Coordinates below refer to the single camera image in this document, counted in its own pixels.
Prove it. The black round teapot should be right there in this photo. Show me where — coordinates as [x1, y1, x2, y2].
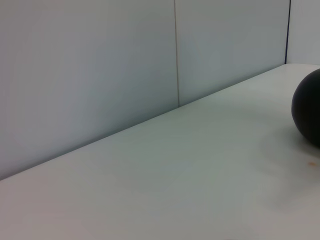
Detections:
[291, 67, 320, 149]

